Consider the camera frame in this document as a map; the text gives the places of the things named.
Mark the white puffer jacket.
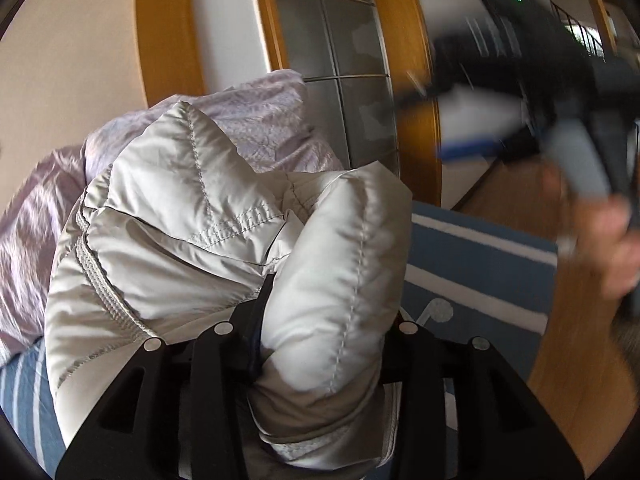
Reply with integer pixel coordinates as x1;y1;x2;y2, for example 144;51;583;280
44;100;413;476

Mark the person's right hand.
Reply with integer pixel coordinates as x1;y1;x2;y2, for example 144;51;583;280
542;166;640;302

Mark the wooden framed glass door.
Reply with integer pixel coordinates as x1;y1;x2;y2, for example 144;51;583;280
250;0;443;208

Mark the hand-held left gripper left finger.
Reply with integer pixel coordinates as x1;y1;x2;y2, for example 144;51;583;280
55;274;277;480

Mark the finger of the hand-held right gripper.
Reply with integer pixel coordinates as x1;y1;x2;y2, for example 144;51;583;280
437;126;544;163
396;81;452;112

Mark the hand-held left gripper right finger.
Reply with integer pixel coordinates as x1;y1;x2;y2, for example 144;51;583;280
382;321;584;480

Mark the wooden trim post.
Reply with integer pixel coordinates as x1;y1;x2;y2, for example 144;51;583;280
135;0;207;110

